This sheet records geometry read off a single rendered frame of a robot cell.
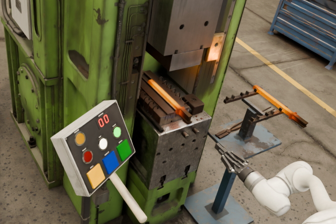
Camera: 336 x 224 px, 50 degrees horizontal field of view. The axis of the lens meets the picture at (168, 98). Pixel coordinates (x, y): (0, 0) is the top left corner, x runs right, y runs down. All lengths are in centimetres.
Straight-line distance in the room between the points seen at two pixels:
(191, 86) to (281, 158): 155
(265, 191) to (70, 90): 125
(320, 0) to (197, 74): 440
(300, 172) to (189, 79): 92
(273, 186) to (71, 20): 129
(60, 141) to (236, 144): 116
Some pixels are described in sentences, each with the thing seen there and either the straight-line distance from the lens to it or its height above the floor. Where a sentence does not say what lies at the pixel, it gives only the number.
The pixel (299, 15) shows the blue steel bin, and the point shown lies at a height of 47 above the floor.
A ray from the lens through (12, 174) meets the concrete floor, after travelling 299.
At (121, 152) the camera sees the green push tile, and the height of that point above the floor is 101.
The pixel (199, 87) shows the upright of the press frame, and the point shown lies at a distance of 225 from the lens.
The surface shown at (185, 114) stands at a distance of 195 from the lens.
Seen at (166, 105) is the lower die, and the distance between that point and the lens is 203.
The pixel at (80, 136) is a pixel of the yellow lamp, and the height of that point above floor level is 117.
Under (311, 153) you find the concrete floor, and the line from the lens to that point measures 377.
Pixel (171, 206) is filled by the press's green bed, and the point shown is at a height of 15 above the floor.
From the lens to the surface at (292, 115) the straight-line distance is 220.
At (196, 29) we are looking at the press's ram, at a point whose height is 148.
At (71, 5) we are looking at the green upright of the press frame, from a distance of 198.
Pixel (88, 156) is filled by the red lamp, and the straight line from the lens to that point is 153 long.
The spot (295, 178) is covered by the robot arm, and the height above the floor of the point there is 110.
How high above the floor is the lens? 218
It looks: 35 degrees down
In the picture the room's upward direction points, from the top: 11 degrees clockwise
